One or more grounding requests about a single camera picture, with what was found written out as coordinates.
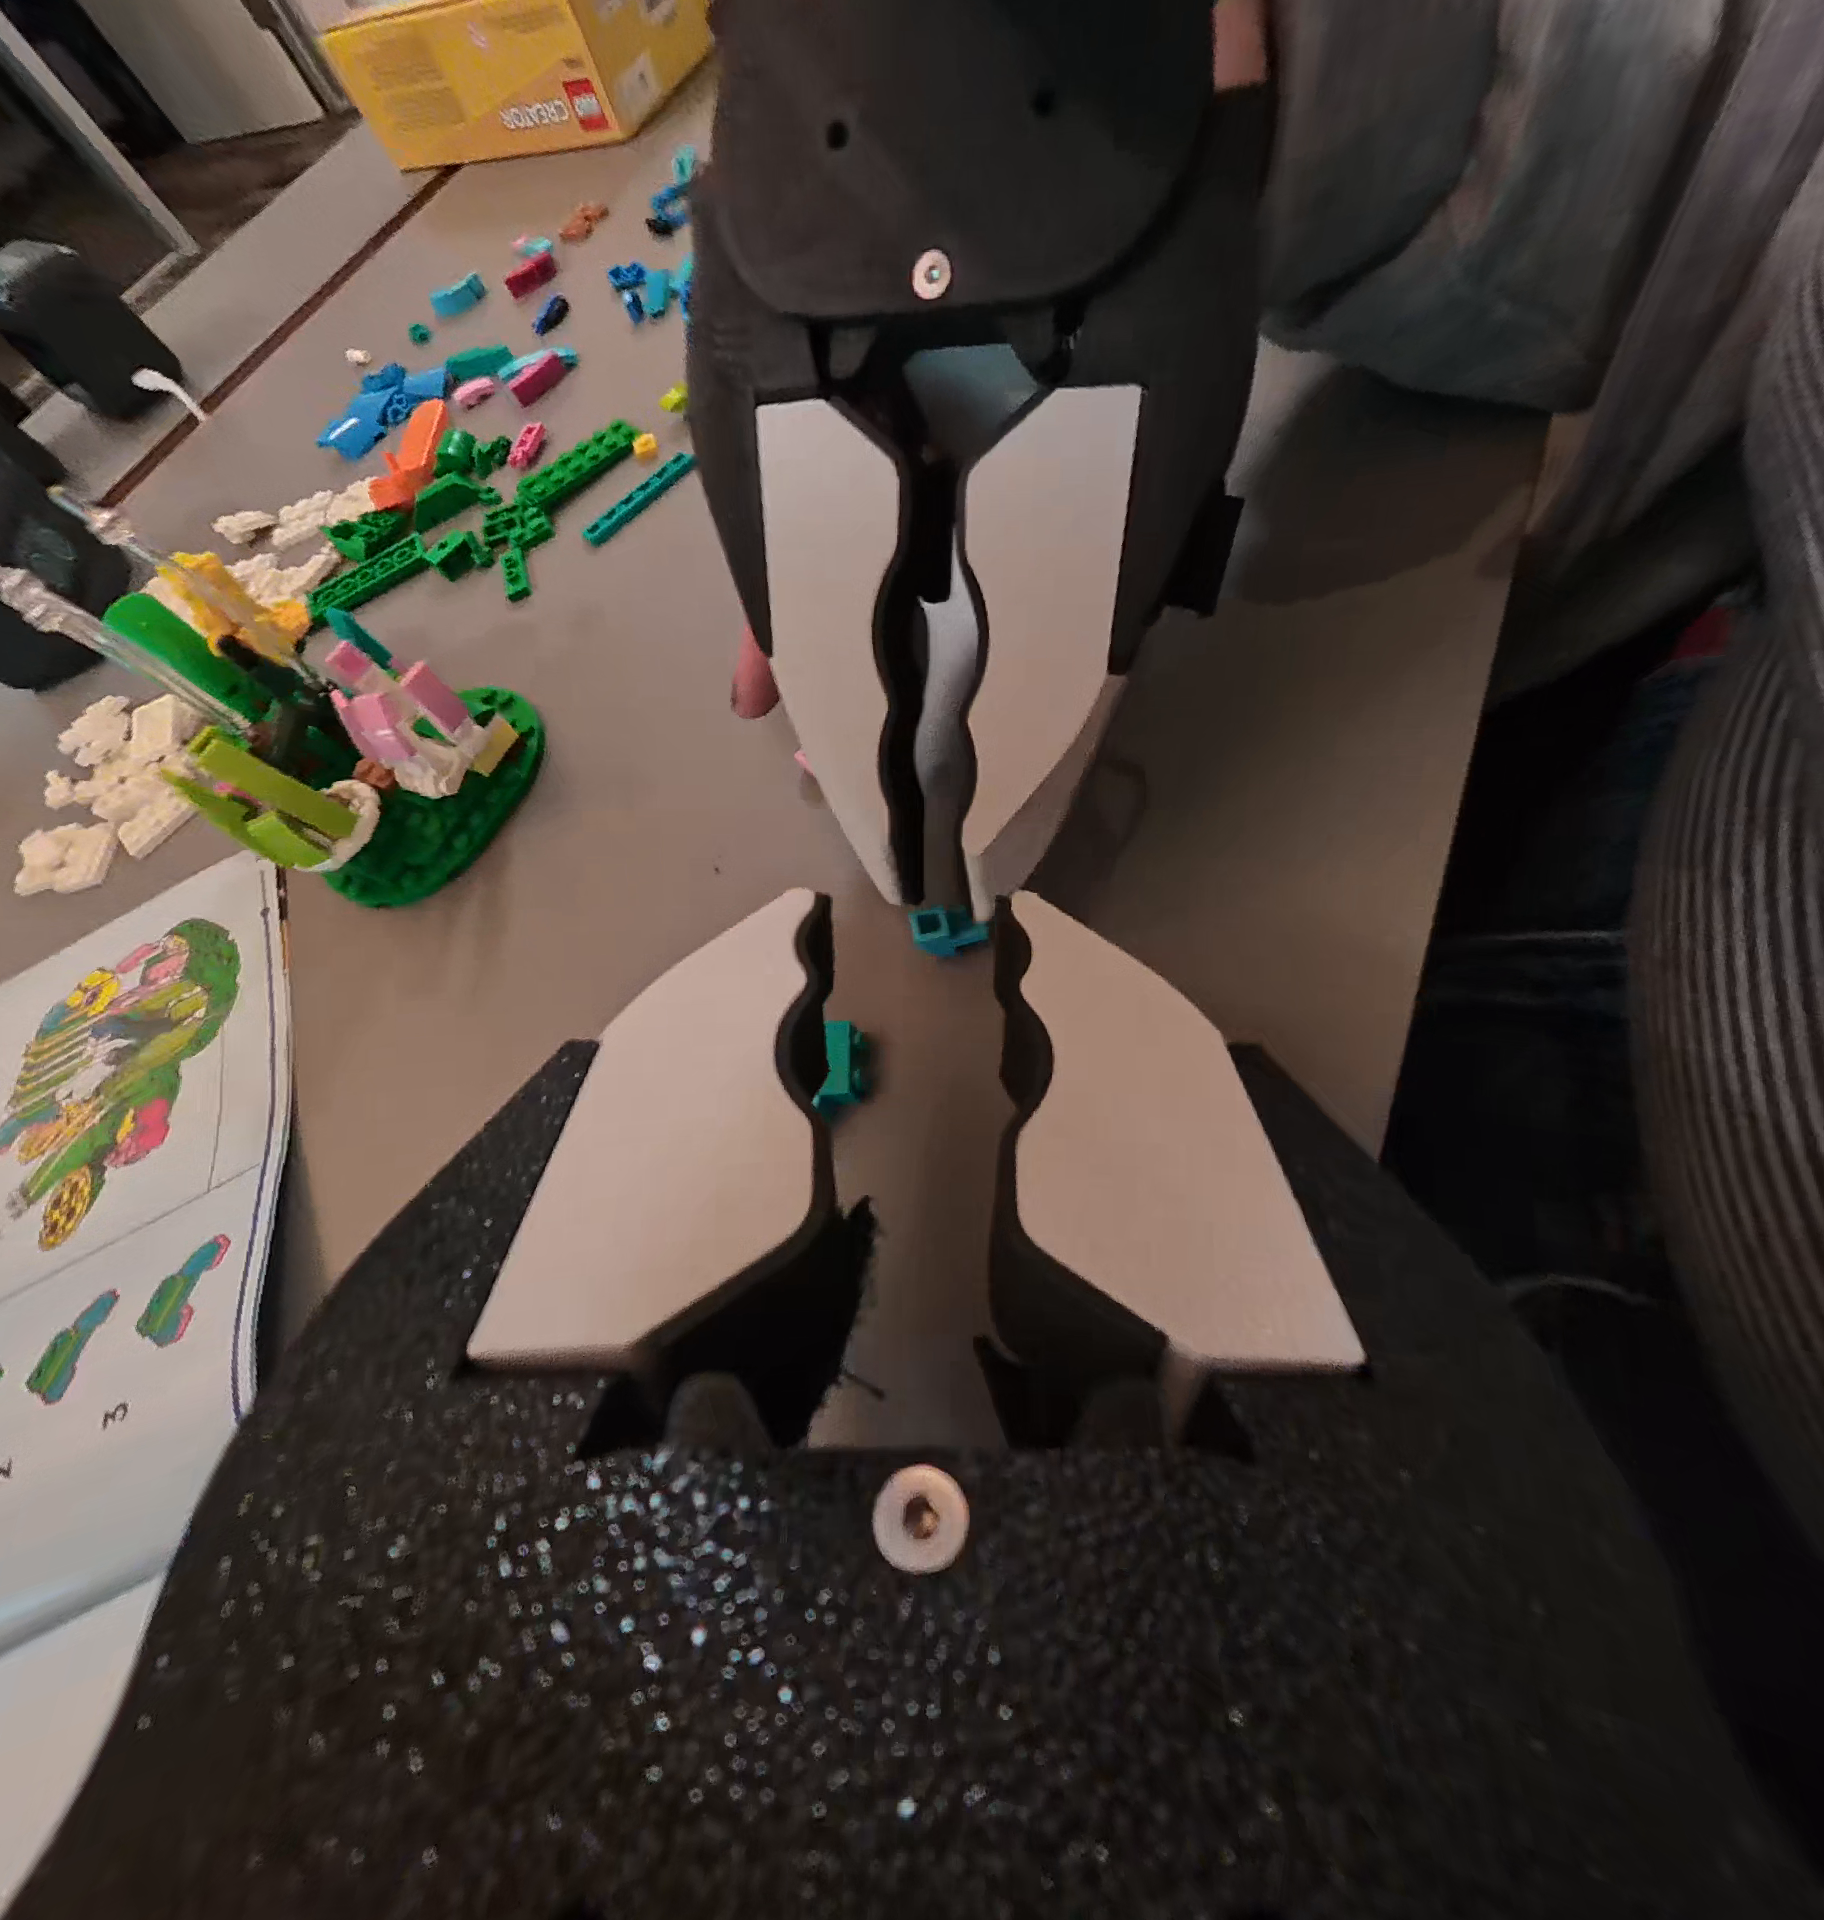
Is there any pile of green bricks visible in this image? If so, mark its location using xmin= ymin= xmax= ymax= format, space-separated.
xmin=318 ymin=419 xmax=643 ymax=604

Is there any white cabinet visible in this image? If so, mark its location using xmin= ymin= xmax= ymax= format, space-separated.
xmin=72 ymin=0 xmax=328 ymax=147

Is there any black device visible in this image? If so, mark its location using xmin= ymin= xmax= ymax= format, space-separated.
xmin=0 ymin=435 xmax=142 ymax=691
xmin=0 ymin=239 xmax=188 ymax=423

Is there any pile of white bricks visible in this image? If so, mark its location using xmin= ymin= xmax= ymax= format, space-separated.
xmin=12 ymin=485 xmax=372 ymax=900

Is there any teal long plate brick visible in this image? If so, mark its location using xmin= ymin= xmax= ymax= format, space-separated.
xmin=582 ymin=450 xmax=698 ymax=546

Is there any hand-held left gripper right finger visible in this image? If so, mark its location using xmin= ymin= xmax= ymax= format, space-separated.
xmin=986 ymin=896 xmax=1367 ymax=1419

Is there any pile of mixed coloured bricks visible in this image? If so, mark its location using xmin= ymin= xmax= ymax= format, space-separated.
xmin=314 ymin=141 xmax=702 ymax=459

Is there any brick instruction booklet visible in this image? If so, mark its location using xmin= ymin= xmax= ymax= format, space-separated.
xmin=0 ymin=854 xmax=295 ymax=1681

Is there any brick flower model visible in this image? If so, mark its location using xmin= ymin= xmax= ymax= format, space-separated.
xmin=0 ymin=546 xmax=546 ymax=908

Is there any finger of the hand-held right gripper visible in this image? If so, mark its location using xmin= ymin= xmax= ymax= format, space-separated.
xmin=754 ymin=394 xmax=933 ymax=903
xmin=945 ymin=378 xmax=1142 ymax=919

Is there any orange brick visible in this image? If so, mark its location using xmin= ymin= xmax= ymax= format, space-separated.
xmin=368 ymin=395 xmax=447 ymax=512

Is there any person's right forearm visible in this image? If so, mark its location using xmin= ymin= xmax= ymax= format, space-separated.
xmin=1255 ymin=0 xmax=1797 ymax=413

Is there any yellow cardboard box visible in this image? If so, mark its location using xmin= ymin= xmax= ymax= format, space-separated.
xmin=318 ymin=0 xmax=718 ymax=174

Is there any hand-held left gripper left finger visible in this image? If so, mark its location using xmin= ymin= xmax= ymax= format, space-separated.
xmin=470 ymin=886 xmax=877 ymax=1419

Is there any grey striped sweater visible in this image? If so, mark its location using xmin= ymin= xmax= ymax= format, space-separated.
xmin=1495 ymin=0 xmax=1824 ymax=1531

